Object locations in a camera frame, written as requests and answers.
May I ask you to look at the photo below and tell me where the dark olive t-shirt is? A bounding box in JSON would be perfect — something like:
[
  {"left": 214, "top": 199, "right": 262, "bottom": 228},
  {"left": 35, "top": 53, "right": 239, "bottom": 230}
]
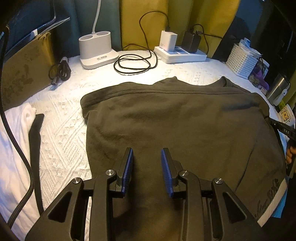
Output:
[{"left": 80, "top": 77, "right": 285, "bottom": 240}]

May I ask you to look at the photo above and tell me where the person's right hand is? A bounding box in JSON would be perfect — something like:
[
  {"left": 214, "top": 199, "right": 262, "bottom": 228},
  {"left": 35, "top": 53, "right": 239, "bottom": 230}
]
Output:
[{"left": 285, "top": 146, "right": 296, "bottom": 165}]

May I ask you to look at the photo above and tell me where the white ceramic mug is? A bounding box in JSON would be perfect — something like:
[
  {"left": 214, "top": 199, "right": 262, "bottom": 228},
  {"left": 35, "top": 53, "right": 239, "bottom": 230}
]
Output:
[{"left": 278, "top": 104, "right": 295, "bottom": 126}]

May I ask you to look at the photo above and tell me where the stainless steel tumbler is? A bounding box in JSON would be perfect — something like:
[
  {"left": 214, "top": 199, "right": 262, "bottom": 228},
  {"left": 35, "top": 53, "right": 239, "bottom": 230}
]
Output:
[{"left": 266, "top": 74, "right": 290, "bottom": 106}]

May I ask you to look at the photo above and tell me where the purple cloth item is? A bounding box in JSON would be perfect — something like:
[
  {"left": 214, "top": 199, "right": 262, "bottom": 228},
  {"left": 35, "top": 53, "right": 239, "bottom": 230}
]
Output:
[{"left": 248, "top": 66, "right": 269, "bottom": 91}]

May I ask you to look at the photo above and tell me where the white folded cloth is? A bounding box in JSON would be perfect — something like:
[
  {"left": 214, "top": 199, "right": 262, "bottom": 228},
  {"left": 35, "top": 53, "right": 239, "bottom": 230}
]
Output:
[{"left": 0, "top": 103, "right": 40, "bottom": 240}]

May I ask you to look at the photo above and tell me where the white perforated basket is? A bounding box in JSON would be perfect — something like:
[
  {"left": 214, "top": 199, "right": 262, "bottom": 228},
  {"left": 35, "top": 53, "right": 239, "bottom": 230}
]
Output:
[{"left": 226, "top": 44, "right": 258, "bottom": 79}]

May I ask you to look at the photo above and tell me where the black charger plug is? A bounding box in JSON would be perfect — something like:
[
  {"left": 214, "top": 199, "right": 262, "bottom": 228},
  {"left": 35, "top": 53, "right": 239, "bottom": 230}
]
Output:
[{"left": 181, "top": 31, "right": 201, "bottom": 53}]

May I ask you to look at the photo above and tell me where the white power strip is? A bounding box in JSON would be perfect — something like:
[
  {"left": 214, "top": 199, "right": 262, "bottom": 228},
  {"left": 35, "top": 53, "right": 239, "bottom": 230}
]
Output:
[{"left": 154, "top": 46, "right": 207, "bottom": 64}]

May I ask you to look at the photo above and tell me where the brown cardboard box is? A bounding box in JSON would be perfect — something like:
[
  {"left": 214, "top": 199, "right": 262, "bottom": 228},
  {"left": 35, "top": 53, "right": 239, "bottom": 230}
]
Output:
[{"left": 1, "top": 32, "right": 55, "bottom": 110}]

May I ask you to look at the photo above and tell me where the white charger plug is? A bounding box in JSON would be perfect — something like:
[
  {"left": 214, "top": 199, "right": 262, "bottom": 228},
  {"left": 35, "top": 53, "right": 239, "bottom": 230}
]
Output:
[{"left": 159, "top": 31, "right": 178, "bottom": 52}]

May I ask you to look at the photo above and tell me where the white desk lamp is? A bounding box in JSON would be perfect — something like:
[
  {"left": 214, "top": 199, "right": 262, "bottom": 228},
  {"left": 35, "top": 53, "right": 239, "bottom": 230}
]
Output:
[{"left": 79, "top": 0, "right": 119, "bottom": 70}]

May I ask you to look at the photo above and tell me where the yellow curtain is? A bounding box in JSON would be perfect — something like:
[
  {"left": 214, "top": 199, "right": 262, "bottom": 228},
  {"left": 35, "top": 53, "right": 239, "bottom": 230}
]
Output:
[{"left": 119, "top": 0, "right": 240, "bottom": 58}]

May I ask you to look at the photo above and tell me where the dark tablet screen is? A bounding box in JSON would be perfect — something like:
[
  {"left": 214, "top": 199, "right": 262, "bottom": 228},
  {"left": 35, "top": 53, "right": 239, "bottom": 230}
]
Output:
[{"left": 5, "top": 1, "right": 70, "bottom": 58}]

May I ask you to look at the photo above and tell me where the braided black cable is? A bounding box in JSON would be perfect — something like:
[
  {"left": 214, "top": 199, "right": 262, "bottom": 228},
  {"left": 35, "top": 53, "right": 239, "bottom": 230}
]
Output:
[{"left": 0, "top": 25, "right": 35, "bottom": 229}]

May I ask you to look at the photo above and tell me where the bundled black cable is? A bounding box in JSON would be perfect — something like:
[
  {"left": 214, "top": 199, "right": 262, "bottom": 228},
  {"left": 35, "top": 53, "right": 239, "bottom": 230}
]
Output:
[{"left": 48, "top": 56, "right": 72, "bottom": 86}]

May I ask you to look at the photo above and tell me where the coiled black charging cable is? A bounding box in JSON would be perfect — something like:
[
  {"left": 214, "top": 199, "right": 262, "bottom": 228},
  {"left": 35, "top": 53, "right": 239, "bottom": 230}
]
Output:
[{"left": 113, "top": 10, "right": 171, "bottom": 75}]

